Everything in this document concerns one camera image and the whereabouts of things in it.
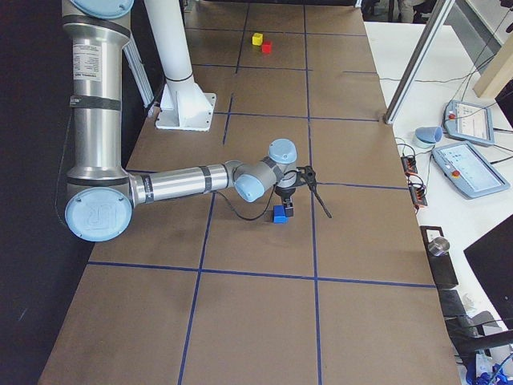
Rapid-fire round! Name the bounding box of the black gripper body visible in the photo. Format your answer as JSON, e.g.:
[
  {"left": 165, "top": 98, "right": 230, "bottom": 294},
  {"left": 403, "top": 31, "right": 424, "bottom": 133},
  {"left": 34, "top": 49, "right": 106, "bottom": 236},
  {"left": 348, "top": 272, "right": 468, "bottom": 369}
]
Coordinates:
[{"left": 276, "top": 187, "right": 296, "bottom": 201}]

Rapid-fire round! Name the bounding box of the blue cube block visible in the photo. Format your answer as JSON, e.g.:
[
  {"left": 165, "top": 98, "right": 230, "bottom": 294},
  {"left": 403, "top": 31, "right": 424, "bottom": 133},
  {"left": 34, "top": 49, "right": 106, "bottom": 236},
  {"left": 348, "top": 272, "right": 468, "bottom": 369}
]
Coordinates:
[{"left": 273, "top": 205, "right": 289, "bottom": 224}]

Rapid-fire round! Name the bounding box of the red cube block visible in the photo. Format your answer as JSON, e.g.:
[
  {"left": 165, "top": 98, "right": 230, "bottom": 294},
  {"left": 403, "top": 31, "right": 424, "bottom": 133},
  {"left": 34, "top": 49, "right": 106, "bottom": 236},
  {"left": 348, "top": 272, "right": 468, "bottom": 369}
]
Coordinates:
[{"left": 261, "top": 41, "right": 273, "bottom": 54}]

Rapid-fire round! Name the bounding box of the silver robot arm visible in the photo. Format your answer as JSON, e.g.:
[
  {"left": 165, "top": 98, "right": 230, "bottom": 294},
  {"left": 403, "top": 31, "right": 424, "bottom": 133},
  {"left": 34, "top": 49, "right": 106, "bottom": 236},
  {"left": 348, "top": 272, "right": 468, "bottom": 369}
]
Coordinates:
[{"left": 62, "top": 1, "right": 299, "bottom": 242}]

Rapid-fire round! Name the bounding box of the light blue cup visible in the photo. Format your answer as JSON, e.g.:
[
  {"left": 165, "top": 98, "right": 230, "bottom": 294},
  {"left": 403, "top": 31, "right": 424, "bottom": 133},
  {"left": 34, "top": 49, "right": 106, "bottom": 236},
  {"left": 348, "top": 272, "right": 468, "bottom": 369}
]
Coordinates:
[{"left": 413, "top": 126, "right": 443, "bottom": 148}]

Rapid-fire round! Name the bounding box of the metal cylinder cup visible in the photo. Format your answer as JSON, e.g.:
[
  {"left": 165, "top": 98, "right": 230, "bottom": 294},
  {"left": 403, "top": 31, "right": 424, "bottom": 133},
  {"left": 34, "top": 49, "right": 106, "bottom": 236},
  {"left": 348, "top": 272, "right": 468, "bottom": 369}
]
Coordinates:
[{"left": 427, "top": 237, "right": 450, "bottom": 257}]

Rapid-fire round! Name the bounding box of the yellow cube block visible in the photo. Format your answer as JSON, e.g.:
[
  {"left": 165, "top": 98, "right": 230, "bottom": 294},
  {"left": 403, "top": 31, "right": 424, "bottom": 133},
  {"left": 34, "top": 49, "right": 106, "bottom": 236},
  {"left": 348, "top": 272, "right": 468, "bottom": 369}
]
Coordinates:
[{"left": 252, "top": 32, "right": 264, "bottom": 47}]

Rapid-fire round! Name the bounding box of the near teach pendant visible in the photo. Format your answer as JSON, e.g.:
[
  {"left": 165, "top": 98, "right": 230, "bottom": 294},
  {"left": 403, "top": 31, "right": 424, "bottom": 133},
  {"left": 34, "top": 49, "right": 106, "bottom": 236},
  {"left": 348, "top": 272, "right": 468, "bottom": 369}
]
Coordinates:
[{"left": 432, "top": 141, "right": 510, "bottom": 199}]

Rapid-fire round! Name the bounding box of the teach pendant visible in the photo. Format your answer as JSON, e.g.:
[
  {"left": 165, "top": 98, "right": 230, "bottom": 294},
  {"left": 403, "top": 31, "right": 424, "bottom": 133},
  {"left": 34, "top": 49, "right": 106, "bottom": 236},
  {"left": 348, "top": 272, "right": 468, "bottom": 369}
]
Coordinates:
[
  {"left": 432, "top": 141, "right": 510, "bottom": 199},
  {"left": 442, "top": 100, "right": 495, "bottom": 146}
]

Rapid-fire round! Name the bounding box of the far teach pendant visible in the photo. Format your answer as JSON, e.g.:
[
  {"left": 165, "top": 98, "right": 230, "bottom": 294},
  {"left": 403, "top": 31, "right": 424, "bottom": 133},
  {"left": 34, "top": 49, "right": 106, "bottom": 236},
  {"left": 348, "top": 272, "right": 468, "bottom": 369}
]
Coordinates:
[{"left": 442, "top": 100, "right": 495, "bottom": 146}]

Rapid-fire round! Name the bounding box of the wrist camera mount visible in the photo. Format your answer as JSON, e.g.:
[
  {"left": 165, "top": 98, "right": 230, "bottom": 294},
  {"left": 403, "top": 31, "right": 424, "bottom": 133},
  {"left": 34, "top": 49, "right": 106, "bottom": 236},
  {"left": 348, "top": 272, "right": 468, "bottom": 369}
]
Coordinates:
[{"left": 297, "top": 165, "right": 333, "bottom": 218}]

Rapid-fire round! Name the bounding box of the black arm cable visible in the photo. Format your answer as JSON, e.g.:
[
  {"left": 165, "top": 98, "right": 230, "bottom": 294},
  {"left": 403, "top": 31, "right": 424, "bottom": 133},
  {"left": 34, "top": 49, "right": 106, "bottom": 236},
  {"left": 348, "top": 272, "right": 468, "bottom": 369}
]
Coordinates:
[{"left": 215, "top": 168, "right": 301, "bottom": 221}]

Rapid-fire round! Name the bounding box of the white pedestal column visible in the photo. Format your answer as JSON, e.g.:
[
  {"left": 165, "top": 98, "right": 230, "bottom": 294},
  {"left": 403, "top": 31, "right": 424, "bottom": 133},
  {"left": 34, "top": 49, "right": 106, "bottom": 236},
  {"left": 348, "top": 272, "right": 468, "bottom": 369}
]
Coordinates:
[{"left": 145, "top": 0, "right": 216, "bottom": 132}]

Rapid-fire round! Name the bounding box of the aluminium frame post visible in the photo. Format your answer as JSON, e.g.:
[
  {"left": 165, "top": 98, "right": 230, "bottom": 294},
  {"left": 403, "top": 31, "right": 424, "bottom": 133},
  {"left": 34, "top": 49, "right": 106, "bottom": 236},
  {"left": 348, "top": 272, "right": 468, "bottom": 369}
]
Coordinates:
[{"left": 383, "top": 0, "right": 455, "bottom": 124}]

